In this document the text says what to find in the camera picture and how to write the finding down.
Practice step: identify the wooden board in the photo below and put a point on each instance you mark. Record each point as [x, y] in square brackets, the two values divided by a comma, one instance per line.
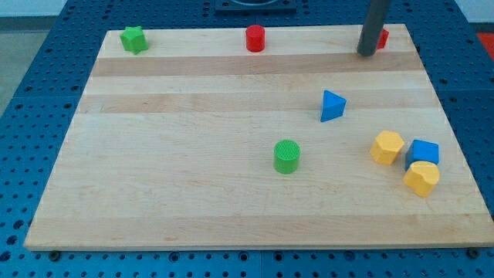
[172, 149]

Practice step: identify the blue cube block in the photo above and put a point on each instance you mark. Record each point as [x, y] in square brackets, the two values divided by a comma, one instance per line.
[422, 151]

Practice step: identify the yellow hexagon block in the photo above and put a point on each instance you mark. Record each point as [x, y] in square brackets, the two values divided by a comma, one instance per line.
[386, 147]

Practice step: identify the blue triangle block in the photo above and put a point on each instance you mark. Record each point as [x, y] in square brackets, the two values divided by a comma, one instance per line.
[333, 106]

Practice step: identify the green cylinder block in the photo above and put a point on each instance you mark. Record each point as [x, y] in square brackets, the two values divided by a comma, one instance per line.
[286, 156]

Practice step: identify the red block behind rod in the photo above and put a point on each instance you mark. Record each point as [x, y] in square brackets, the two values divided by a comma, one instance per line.
[383, 39]

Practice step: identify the yellow heart block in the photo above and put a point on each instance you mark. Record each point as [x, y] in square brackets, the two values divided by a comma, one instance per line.
[422, 177]

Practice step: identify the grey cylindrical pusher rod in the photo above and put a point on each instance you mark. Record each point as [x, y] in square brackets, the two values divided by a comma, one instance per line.
[372, 28]

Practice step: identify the red cylinder block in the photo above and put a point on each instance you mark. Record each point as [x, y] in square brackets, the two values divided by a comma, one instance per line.
[255, 38]

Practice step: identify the green star block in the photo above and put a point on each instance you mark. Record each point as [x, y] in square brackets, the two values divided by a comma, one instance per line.
[133, 39]

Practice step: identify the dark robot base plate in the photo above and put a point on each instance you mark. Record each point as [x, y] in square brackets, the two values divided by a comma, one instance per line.
[256, 6]

